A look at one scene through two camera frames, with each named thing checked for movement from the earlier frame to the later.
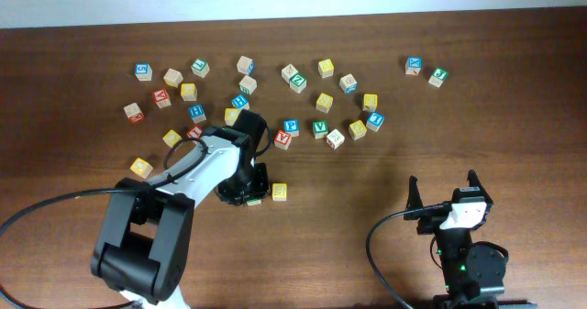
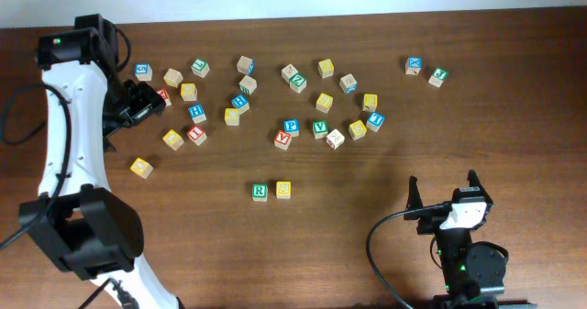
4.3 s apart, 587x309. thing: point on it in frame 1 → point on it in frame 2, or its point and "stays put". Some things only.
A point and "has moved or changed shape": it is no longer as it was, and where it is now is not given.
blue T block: [375, 120] stays put
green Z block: [298, 82] stays put
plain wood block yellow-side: [173, 77] stays put
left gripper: [260, 189] → [149, 101]
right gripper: [430, 221] stays put
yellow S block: [279, 192] has moved or changed shape
